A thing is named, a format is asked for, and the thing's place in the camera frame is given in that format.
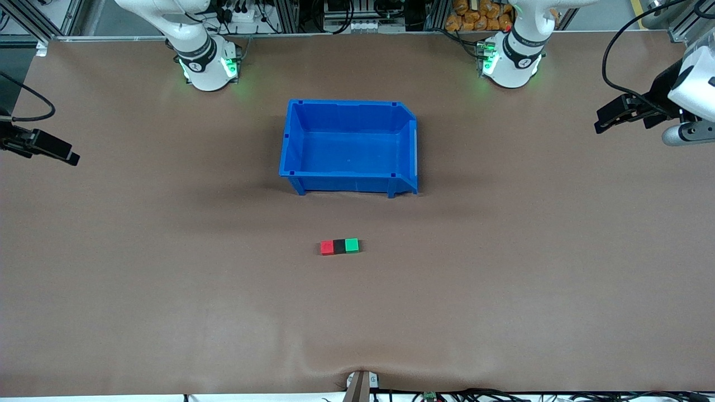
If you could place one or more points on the orange snack bag pile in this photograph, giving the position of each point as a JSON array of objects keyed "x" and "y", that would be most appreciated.
[{"x": 480, "y": 17}]

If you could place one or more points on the green cube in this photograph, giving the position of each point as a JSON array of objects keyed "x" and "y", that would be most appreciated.
[{"x": 352, "y": 245}]

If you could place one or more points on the white power strip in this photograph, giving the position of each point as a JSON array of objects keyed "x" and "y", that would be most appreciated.
[{"x": 246, "y": 14}]

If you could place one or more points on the metal table edge clamp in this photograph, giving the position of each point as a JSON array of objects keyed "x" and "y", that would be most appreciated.
[{"x": 360, "y": 385}]

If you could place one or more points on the blue plastic bin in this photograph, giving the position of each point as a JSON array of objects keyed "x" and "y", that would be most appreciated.
[{"x": 346, "y": 151}]

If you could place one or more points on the brown table mat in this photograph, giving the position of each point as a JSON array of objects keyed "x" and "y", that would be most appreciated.
[{"x": 357, "y": 312}]

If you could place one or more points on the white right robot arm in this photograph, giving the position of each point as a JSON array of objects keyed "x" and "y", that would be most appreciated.
[{"x": 204, "y": 67}]

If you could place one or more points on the red cube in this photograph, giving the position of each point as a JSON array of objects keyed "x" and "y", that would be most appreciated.
[{"x": 327, "y": 247}]

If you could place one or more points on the aluminium frame post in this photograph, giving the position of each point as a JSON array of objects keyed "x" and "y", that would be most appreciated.
[
  {"x": 33, "y": 19},
  {"x": 684, "y": 22}
]

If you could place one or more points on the black cube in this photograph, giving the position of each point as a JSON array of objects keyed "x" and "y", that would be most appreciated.
[{"x": 339, "y": 246}]

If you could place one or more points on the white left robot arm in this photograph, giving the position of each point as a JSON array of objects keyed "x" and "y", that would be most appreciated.
[{"x": 514, "y": 67}]

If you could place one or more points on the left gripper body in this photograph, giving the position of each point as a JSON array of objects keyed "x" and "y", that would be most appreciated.
[{"x": 661, "y": 92}]

